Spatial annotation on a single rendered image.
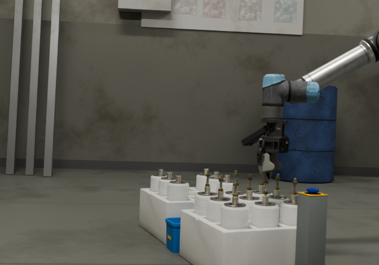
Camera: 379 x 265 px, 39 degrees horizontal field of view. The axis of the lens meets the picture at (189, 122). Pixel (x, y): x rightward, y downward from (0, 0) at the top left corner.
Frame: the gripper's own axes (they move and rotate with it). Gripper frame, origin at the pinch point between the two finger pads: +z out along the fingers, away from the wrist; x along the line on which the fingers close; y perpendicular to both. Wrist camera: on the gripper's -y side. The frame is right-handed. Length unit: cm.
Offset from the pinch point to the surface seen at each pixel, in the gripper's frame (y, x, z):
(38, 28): -277, 98, -83
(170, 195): -53, 11, 15
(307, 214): 20.1, -6.1, 9.9
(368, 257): 19, 52, 35
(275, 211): 5.4, -0.7, 11.8
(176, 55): -221, 207, -70
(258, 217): 1.1, -4.7, 13.9
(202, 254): -16.0, -13.0, 28.5
